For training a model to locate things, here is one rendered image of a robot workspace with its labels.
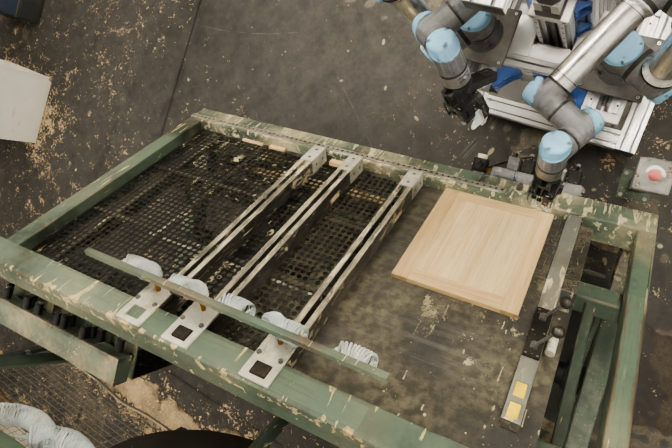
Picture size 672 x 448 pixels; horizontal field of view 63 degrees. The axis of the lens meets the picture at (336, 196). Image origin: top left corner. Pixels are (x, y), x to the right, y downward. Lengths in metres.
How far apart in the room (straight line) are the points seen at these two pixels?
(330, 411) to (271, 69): 2.76
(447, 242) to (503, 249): 0.20
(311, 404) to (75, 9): 4.33
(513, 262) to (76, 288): 1.50
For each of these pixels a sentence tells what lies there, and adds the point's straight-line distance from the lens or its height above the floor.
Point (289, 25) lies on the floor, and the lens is 3.87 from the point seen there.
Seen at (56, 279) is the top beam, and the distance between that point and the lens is 2.11.
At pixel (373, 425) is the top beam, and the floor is 1.88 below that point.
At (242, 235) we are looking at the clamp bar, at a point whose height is 1.43.
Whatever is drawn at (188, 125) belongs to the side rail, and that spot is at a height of 0.96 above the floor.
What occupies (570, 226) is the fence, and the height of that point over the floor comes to 0.96.
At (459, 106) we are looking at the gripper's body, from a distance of 1.52.
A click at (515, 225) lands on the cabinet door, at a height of 0.99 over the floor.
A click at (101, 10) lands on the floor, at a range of 5.06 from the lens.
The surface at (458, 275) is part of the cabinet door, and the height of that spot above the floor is 1.28.
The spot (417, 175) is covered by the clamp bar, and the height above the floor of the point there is 0.96.
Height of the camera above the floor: 3.17
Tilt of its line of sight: 65 degrees down
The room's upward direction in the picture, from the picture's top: 87 degrees counter-clockwise
